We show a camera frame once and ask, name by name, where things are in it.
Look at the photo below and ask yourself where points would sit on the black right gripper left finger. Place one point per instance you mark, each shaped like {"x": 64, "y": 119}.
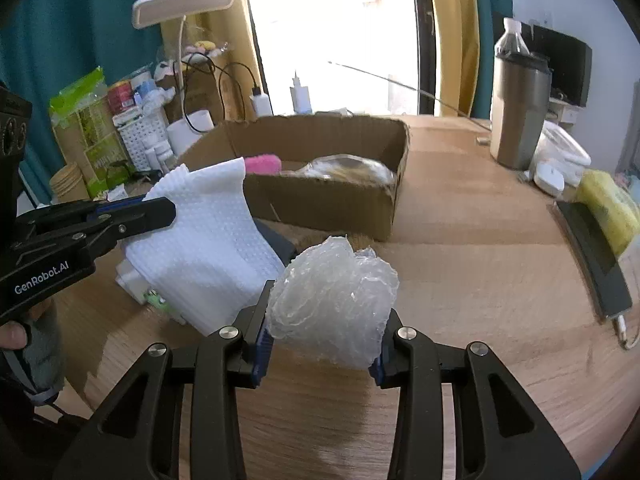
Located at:
{"x": 135, "y": 432}

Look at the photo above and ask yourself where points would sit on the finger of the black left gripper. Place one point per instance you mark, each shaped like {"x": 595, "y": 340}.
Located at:
{"x": 97, "y": 226}

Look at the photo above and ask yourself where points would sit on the white paper towel sheet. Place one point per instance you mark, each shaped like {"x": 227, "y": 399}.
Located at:
{"x": 212, "y": 261}

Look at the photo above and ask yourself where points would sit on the clear bubble wrap ball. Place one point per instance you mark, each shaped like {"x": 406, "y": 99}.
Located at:
{"x": 333, "y": 302}

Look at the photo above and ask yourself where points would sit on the left hand grey glove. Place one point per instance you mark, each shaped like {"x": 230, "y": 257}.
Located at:
{"x": 38, "y": 369}

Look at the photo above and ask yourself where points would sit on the brown paper cup stack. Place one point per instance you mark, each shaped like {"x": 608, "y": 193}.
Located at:
{"x": 68, "y": 184}

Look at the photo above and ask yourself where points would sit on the white plastic basket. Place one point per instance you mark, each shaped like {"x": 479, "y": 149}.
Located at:
{"x": 142, "y": 134}

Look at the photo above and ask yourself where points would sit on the green snack bag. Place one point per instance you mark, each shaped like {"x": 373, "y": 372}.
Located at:
{"x": 82, "y": 123}

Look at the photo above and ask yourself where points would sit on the red tin can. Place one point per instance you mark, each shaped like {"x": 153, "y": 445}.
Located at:
{"x": 120, "y": 97}

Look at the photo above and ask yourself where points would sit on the black smartphone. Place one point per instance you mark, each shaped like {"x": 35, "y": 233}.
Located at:
{"x": 600, "y": 268}

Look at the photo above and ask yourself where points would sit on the pink fluffy cloth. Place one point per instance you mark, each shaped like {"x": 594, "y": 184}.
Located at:
{"x": 263, "y": 164}

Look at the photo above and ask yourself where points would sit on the white desk lamp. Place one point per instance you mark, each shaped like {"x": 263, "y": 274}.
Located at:
{"x": 146, "y": 13}

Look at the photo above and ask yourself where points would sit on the yellow tissue pack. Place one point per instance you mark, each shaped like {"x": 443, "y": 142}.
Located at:
{"x": 616, "y": 212}

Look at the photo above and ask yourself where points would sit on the white computer mouse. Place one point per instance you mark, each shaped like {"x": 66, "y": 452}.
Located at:
{"x": 548, "y": 179}

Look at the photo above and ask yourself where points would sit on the brown cardboard box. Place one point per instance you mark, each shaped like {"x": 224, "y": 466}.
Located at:
{"x": 321, "y": 204}

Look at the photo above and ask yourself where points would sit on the clear bag with brown item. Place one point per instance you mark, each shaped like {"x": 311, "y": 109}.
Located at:
{"x": 348, "y": 168}

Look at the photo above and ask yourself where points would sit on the steel travel tumbler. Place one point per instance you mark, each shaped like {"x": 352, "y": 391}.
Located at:
{"x": 519, "y": 104}

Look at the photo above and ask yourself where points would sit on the black monitor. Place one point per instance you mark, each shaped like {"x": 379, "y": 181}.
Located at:
{"x": 569, "y": 60}

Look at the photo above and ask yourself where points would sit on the clear water bottle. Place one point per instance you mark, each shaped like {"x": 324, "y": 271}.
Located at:
{"x": 511, "y": 40}

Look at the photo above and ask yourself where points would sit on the white charger with black cable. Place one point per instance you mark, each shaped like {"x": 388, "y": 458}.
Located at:
{"x": 202, "y": 62}

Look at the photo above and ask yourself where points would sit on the white charger with grey cable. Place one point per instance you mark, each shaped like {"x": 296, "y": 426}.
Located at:
{"x": 301, "y": 100}

